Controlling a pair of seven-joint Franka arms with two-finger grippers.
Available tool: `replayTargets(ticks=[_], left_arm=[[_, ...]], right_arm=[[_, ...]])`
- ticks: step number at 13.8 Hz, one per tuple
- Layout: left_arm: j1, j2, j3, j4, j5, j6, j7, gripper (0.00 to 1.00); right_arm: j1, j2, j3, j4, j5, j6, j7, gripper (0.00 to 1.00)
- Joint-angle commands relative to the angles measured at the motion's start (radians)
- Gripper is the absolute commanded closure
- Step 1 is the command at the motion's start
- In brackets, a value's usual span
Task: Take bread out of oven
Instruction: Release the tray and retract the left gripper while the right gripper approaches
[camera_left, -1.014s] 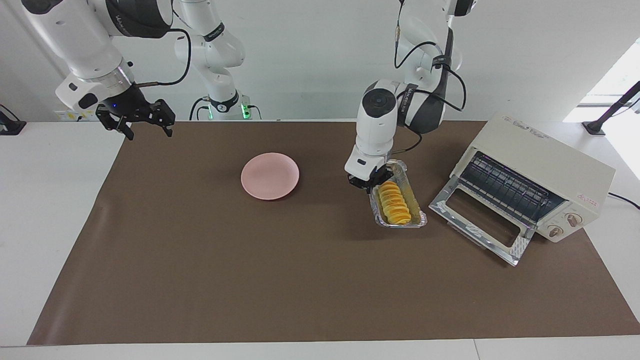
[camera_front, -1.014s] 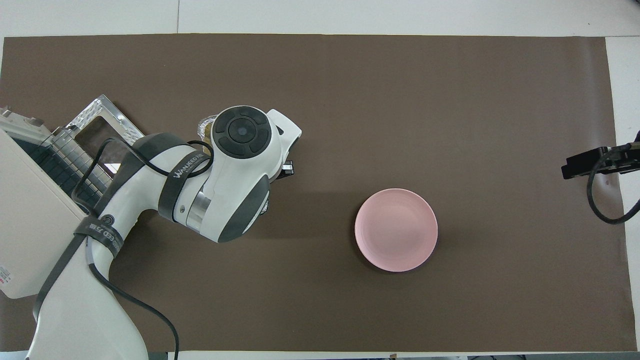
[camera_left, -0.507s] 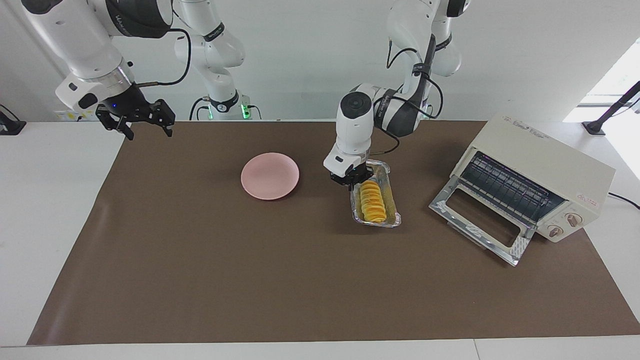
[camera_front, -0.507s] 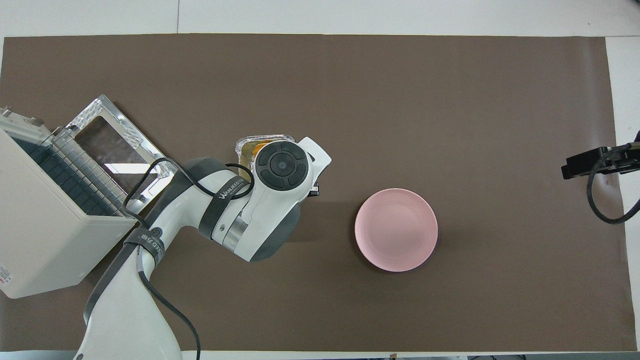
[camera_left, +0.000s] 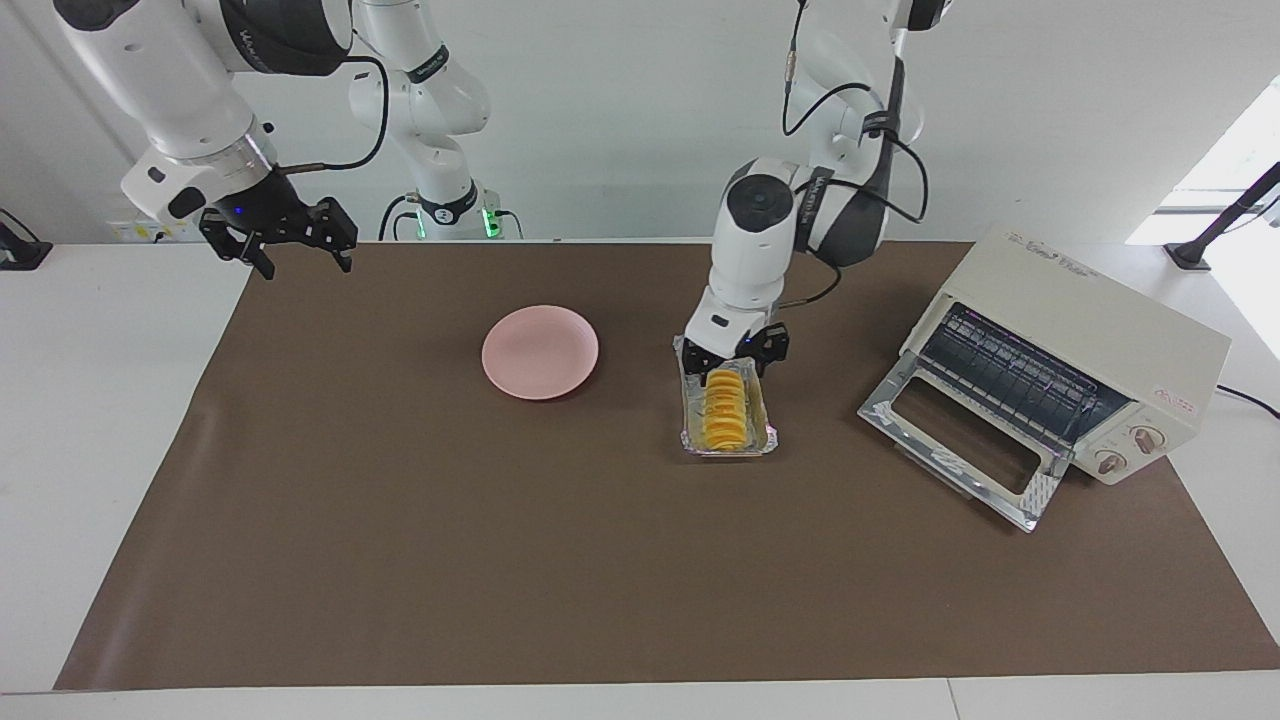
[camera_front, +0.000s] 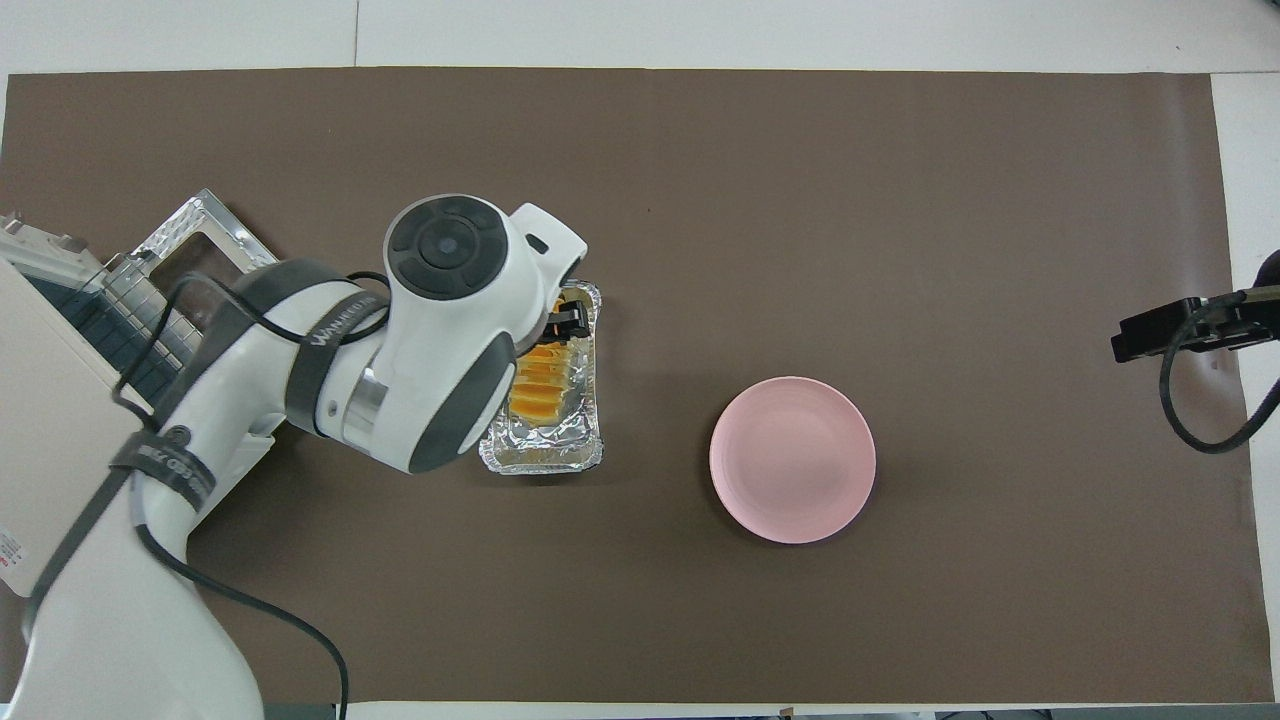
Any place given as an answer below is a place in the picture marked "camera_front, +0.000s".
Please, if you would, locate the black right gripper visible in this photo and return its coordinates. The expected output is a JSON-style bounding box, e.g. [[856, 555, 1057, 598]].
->
[[1110, 295, 1280, 364]]

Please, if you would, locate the golden ridged bread loaf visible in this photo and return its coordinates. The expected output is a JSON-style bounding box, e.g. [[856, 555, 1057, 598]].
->
[[508, 295, 586, 426]]

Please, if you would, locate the aluminium foil tray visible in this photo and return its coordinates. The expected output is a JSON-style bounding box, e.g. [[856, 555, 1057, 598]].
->
[[478, 280, 605, 475]]

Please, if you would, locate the glass oven door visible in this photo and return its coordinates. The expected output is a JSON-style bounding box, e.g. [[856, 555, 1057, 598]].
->
[[128, 188, 289, 313]]

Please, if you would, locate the cream toaster oven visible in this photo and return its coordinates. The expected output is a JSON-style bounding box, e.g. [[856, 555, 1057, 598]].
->
[[0, 210, 281, 601]]

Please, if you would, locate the brown table mat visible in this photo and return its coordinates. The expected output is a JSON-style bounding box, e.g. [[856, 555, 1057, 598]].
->
[[0, 68, 1276, 706]]

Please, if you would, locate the pink round plate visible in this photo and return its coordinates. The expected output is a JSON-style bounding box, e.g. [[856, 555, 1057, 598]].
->
[[709, 376, 878, 545]]

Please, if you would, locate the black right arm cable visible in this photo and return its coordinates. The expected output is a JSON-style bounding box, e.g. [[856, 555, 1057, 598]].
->
[[1158, 288, 1280, 456]]

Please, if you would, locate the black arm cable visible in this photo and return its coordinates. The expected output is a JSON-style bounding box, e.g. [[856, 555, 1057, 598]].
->
[[1158, 288, 1280, 456], [20, 268, 396, 720]]

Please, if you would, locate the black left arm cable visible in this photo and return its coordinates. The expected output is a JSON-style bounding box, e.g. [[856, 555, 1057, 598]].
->
[[20, 268, 396, 720]]

